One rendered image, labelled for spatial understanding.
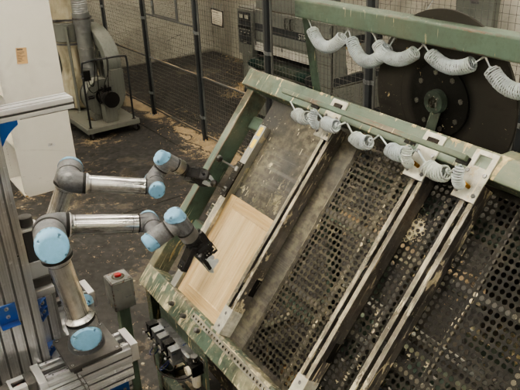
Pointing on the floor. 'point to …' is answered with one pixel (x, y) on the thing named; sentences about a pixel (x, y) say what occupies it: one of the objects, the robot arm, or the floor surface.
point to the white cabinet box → (48, 156)
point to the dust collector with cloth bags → (95, 79)
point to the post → (134, 338)
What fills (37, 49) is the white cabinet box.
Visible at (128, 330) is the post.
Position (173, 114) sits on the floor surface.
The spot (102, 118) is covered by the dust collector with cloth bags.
